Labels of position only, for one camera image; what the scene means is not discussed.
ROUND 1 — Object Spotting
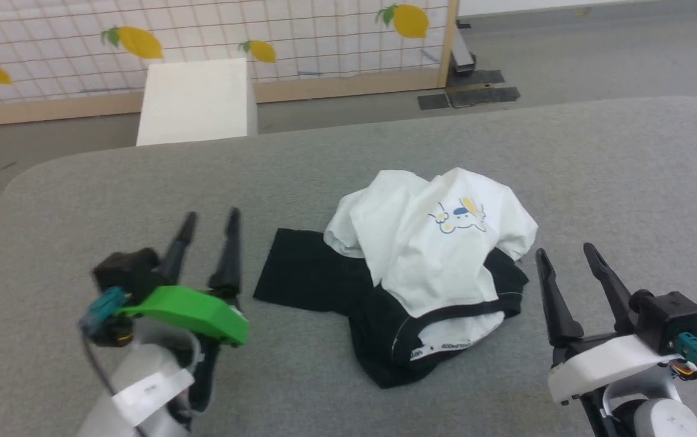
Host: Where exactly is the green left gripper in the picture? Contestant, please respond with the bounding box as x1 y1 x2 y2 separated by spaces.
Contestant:
115 206 250 413

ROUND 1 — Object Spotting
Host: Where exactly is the left arm's black cable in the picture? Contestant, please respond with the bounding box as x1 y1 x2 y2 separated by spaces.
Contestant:
77 286 146 437

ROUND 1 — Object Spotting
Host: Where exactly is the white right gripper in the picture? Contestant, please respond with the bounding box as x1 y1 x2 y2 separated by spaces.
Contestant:
534 242 678 406

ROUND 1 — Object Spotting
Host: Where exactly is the white box stand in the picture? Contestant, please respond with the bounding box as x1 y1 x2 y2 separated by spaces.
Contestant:
135 58 259 147

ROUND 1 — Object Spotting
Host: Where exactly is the lemon print partition wooden frame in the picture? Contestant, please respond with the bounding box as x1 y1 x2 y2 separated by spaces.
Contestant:
0 0 462 129

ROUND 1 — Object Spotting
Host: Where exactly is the grey metal partition foot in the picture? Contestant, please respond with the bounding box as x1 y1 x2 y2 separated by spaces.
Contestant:
450 20 478 75

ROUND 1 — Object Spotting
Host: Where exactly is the long black floor tape patch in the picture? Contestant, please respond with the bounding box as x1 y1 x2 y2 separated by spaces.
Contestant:
417 87 522 111

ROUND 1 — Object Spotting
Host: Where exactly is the grey fabric covered work surface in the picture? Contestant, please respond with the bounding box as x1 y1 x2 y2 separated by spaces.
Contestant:
0 95 697 437

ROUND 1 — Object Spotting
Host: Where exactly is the short black floor tape patch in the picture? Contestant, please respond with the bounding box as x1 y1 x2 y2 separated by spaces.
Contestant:
446 69 506 87

